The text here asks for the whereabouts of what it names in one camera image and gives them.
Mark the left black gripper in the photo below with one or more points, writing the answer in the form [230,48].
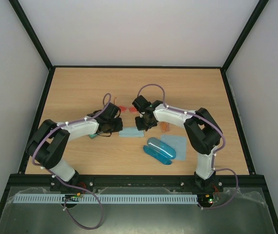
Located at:
[119,126]

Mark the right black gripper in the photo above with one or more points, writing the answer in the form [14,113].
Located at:
[141,123]

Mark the light blue cleaning cloth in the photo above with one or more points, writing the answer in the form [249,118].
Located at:
[131,132]

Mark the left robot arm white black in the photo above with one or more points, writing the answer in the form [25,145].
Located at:
[47,145]

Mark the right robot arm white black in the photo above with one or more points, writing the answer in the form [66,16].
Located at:
[203,132]

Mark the orange sunglasses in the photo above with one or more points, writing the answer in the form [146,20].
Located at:
[165,127]

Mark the red sunglasses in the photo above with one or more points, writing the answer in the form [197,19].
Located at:
[123,109]

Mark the green glasses case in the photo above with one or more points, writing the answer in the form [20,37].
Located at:
[92,136]

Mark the blue transparent glasses case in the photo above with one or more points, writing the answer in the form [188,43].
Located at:
[160,151]

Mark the black metal frame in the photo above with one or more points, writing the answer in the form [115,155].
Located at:
[251,180]

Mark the light blue slotted cable duct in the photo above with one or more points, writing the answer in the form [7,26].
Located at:
[105,199]

